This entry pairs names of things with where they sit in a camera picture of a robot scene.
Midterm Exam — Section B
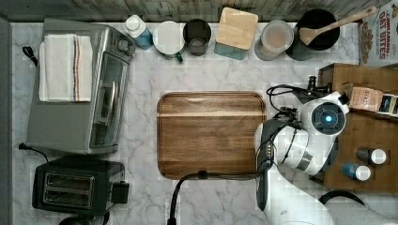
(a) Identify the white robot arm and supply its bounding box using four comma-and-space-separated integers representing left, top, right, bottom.
254, 92, 349, 225

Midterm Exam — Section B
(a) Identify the wooden tray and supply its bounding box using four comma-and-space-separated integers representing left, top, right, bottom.
157, 91, 266, 180

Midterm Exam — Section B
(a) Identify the dark glass cup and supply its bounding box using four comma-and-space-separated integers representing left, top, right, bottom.
183, 19, 211, 56

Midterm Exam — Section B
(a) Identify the jar with wooden lid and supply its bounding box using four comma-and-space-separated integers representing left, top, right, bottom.
214, 7, 258, 60

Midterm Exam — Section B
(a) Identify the blue bottle white cap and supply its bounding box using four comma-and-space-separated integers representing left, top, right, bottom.
124, 15, 153, 50

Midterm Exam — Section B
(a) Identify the glass jar with powder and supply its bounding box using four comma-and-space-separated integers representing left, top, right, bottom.
254, 20, 294, 61

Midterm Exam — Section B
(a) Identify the silver toaster oven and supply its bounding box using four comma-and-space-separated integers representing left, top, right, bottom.
26, 18, 135, 155

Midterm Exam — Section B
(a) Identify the black utensil pot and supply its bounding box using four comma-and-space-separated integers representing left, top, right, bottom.
285, 8, 340, 61

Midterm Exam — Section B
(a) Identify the wooden spoon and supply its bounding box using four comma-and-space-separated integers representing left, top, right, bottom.
298, 6, 377, 45

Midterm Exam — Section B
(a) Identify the white striped towel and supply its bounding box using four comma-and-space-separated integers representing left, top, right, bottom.
38, 34, 93, 102

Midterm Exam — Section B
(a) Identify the black two-slot toaster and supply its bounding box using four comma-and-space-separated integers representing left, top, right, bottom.
32, 157, 130, 216

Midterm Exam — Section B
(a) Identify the pink snack packet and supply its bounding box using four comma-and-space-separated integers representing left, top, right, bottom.
341, 82, 383, 113

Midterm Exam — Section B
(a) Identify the blue spice shaker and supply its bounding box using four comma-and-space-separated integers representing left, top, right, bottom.
342, 162, 372, 181

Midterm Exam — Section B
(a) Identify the grey spice shaker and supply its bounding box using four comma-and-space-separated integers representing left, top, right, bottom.
356, 147, 387, 165

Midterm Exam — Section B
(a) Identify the dark tea box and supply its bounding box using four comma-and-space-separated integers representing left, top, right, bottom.
378, 94, 397, 117

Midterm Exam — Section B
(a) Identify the cinnamon oat bites box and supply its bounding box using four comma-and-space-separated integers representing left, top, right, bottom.
360, 0, 398, 68

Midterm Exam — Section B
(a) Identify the black drawer handle bar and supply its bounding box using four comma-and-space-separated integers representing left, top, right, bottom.
307, 76, 330, 94

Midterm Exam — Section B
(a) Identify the black power cord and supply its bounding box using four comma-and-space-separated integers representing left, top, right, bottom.
18, 142, 50, 163

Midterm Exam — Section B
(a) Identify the black oven cord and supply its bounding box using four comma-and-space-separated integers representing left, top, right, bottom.
22, 46, 38, 68

